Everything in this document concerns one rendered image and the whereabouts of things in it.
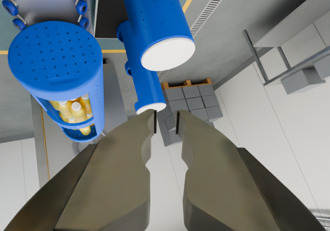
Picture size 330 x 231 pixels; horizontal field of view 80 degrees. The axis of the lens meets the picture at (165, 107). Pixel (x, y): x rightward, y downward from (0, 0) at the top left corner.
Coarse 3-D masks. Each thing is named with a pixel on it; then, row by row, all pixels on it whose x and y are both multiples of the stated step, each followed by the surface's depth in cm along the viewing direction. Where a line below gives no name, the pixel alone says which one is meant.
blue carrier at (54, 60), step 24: (48, 24) 69; (72, 24) 71; (24, 48) 64; (48, 48) 66; (72, 48) 69; (96, 48) 71; (24, 72) 61; (48, 72) 63; (72, 72) 65; (96, 72) 68; (48, 96) 63; (72, 96) 67; (96, 96) 82; (96, 120) 108
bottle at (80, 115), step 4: (80, 104) 98; (80, 108) 97; (84, 108) 101; (72, 112) 97; (76, 112) 97; (80, 112) 98; (84, 112) 101; (76, 116) 99; (80, 116) 100; (84, 116) 105; (76, 120) 106; (80, 120) 106; (84, 120) 110
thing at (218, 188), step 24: (192, 120) 11; (192, 144) 9; (216, 144) 9; (192, 168) 8; (216, 168) 8; (240, 168) 8; (192, 192) 7; (216, 192) 7; (240, 192) 7; (192, 216) 7; (216, 216) 6; (240, 216) 6; (264, 216) 6
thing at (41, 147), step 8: (32, 96) 156; (32, 104) 154; (32, 112) 152; (40, 112) 154; (40, 120) 151; (40, 128) 150; (40, 136) 148; (40, 144) 146; (40, 152) 144; (40, 160) 143; (40, 168) 141; (48, 168) 145; (40, 176) 139; (48, 176) 142; (40, 184) 138
